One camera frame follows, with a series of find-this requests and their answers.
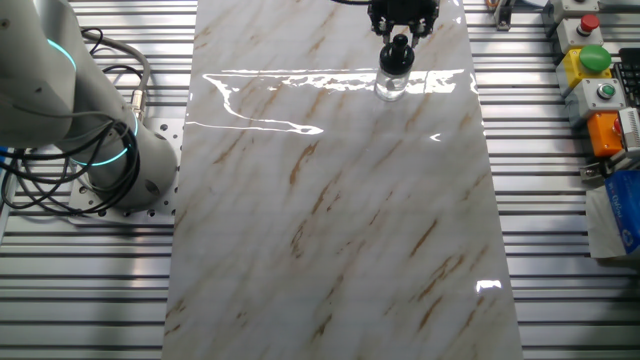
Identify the blue white tissue packet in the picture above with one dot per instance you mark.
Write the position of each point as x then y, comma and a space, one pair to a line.
625, 210

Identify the plain grey button box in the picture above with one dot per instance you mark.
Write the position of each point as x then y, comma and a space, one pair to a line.
570, 10

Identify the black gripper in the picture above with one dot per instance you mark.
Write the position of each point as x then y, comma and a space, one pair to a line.
404, 10

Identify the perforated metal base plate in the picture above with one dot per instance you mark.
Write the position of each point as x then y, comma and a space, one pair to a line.
167, 135

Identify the upright metal bracket piece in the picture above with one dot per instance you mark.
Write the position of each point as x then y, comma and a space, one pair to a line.
502, 15

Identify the grey finned metal device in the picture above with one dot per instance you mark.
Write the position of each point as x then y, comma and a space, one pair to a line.
631, 127

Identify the blue printed poster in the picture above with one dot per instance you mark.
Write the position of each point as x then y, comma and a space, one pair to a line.
2, 154

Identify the orange button box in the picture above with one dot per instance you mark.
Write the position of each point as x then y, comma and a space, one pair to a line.
602, 135

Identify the red button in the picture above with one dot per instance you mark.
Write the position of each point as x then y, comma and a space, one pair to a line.
575, 35

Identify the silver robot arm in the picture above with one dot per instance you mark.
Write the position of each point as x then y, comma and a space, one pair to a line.
30, 75

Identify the grey box small green button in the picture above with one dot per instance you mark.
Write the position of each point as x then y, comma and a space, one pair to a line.
590, 100

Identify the black keyboard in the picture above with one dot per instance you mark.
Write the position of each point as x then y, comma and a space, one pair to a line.
630, 75

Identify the clear glass jar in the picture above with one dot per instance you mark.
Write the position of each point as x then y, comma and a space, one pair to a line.
392, 87

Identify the yellow box green button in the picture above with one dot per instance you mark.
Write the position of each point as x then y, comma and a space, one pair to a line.
567, 70

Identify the small metal clamp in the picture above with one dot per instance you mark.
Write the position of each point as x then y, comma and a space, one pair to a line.
591, 171

